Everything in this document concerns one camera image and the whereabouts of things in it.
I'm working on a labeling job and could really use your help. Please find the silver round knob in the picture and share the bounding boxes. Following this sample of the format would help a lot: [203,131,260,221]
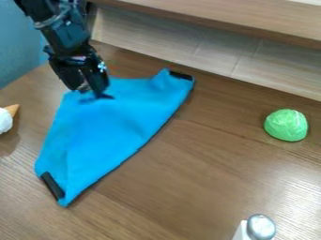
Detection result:
[244,213,279,240]

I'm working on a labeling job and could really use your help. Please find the white block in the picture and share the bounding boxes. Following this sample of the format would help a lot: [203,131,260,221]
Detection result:
[230,219,252,240]

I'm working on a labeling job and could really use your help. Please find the blue cloth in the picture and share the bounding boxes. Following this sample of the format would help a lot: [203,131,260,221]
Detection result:
[34,67,197,208]

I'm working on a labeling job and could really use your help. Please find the toy ice cream cone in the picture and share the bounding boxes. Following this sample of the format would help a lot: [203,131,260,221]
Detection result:
[0,103,22,136]

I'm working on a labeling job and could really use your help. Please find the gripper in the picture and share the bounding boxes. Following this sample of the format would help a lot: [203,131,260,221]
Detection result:
[42,43,112,98]

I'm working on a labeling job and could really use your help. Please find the green toy cabbage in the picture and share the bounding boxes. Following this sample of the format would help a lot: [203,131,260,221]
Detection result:
[262,108,310,143]

